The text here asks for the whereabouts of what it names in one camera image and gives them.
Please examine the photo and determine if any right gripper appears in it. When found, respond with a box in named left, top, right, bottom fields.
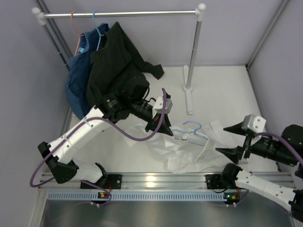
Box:
left=215, top=121, right=299, bottom=167

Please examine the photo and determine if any white shirt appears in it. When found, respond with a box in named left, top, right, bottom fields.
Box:
left=123, top=121, right=234, bottom=174

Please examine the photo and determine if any light blue wire hanger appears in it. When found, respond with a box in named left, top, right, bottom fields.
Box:
left=171, top=121, right=209, bottom=147

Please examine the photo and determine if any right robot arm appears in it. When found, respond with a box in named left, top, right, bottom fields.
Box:
left=216, top=124, right=303, bottom=222

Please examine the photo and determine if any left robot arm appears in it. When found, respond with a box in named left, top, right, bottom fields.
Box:
left=38, top=89, right=173, bottom=189

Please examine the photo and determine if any black striped shirt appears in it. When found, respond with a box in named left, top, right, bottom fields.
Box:
left=86, top=22, right=164, bottom=106

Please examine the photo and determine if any blue checked shirt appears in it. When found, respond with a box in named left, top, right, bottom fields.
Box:
left=65, top=23, right=109, bottom=119

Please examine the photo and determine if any blue hanger under black shirt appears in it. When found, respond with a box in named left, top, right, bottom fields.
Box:
left=92, top=10, right=104, bottom=51

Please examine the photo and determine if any metal clothes rack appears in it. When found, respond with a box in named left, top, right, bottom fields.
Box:
left=31, top=3, right=206, bottom=115

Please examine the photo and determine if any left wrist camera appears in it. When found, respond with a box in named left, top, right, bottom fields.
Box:
left=152, top=96, right=173, bottom=117

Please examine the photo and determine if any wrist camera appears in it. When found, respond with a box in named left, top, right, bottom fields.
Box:
left=152, top=96, right=173, bottom=117
left=241, top=114, right=267, bottom=138

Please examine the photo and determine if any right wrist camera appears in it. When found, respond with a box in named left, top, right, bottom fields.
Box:
left=241, top=114, right=267, bottom=138

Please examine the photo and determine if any aluminium mounting rail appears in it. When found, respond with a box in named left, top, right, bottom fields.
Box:
left=38, top=172, right=295, bottom=191

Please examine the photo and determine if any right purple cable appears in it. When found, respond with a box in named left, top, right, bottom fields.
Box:
left=254, top=132, right=303, bottom=166

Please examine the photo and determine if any pink wire hanger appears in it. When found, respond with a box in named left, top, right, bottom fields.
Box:
left=70, top=11, right=82, bottom=56

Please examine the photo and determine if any slotted cable duct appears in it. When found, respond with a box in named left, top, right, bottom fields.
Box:
left=47, top=191, right=228, bottom=202

